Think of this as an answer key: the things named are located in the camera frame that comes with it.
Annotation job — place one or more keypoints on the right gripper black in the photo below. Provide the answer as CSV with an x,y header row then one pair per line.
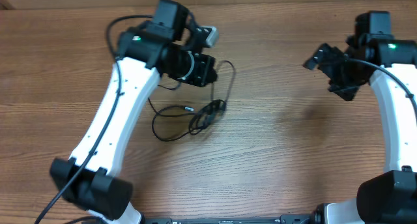
x,y
347,91

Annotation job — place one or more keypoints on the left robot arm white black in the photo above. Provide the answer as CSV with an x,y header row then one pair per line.
x,y
169,42

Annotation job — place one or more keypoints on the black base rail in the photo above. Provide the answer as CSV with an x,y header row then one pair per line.
x,y
283,219

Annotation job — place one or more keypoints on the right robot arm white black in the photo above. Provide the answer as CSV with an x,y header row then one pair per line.
x,y
388,65

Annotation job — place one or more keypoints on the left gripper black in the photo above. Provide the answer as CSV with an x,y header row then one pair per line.
x,y
205,62

